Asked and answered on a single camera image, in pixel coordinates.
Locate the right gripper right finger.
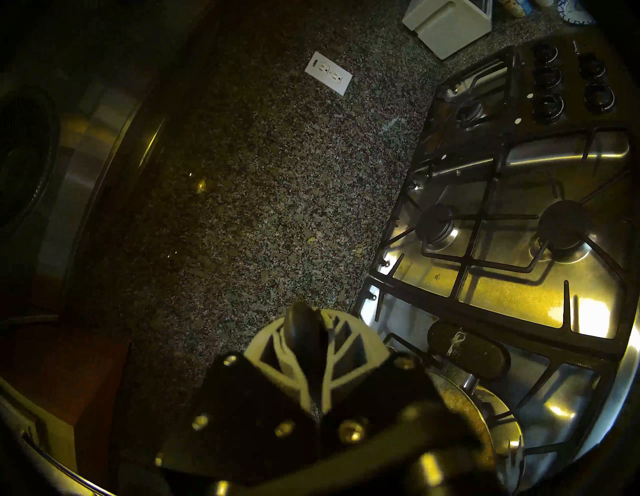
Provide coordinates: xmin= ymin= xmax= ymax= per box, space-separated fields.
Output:
xmin=320 ymin=309 xmax=391 ymax=415

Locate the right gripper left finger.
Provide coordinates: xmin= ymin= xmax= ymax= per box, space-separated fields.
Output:
xmin=243 ymin=320 xmax=312 ymax=412

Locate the black handled serving spoon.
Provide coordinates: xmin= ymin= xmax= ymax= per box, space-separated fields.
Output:
xmin=282 ymin=301 xmax=331 ymax=416

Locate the stainless steel pot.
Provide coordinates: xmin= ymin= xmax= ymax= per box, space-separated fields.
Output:
xmin=400 ymin=320 xmax=526 ymax=496

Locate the stainless gas cooktop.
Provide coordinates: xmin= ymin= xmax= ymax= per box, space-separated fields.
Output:
xmin=350 ymin=30 xmax=640 ymax=496

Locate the stainless range hood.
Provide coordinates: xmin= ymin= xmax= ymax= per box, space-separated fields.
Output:
xmin=0 ymin=65 xmax=168 ymax=321

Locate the white wall outlet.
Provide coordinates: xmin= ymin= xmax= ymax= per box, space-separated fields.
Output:
xmin=304 ymin=51 xmax=353 ymax=96

